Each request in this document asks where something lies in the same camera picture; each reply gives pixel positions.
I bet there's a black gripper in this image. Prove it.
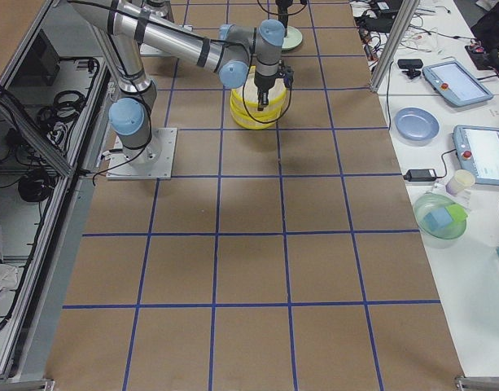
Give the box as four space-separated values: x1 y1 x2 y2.
255 59 294 111

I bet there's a side yellow steamer basket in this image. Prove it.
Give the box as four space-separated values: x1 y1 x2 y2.
230 66 287 116

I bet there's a center yellow steamer basket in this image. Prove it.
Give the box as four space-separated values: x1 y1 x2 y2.
230 108 282 130

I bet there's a light green plate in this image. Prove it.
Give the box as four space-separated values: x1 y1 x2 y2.
282 26 303 51

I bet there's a black webcam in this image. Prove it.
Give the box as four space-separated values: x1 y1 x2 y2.
397 59 423 80

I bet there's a blue plate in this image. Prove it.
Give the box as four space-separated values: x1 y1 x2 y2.
394 108 440 147

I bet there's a black power adapter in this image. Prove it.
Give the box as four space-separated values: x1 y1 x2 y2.
403 169 438 182

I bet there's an upper teach pendant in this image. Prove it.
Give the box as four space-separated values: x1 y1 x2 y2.
422 60 493 107

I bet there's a teach pendant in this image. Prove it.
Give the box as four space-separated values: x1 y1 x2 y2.
422 60 493 107
453 125 499 186

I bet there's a clear bowl with blocks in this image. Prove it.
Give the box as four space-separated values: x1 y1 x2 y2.
413 193 468 248

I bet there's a white paper cup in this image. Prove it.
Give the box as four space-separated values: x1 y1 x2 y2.
445 169 475 196

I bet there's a lower teach pendant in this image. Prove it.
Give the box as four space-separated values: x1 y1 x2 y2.
453 125 499 186

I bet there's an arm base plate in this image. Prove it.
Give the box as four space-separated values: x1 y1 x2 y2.
106 128 177 180

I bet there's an aluminium frame post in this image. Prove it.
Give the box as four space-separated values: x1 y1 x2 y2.
370 0 420 93

